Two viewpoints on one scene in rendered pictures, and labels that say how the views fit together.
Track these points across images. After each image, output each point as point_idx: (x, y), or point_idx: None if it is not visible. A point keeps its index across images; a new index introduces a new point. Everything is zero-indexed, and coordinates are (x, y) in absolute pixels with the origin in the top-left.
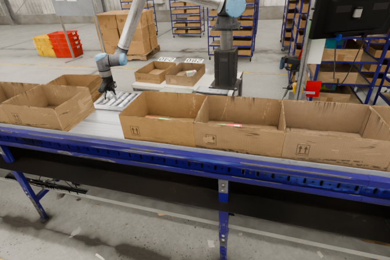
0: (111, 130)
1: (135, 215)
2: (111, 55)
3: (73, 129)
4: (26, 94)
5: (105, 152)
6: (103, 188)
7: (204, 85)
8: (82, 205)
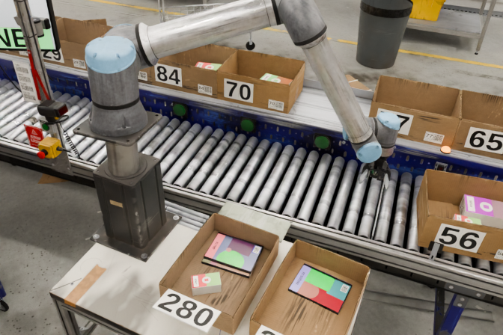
0: (323, 101)
1: None
2: (368, 117)
3: (369, 107)
4: (459, 108)
5: None
6: (379, 271)
7: (186, 230)
8: None
